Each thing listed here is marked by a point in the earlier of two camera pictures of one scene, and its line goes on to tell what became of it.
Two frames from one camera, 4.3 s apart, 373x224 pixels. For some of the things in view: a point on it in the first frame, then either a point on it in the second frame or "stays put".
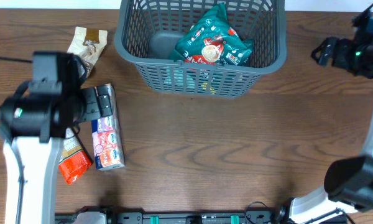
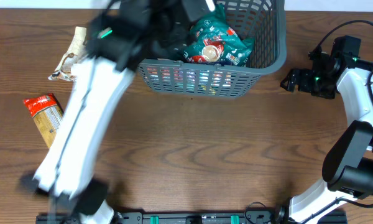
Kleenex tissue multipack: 107,140 → 189,81
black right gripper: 331,50 → 298,80
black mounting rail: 182,218 stays put
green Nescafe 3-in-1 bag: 213,40 stays put
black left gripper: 91,104 → 173,34
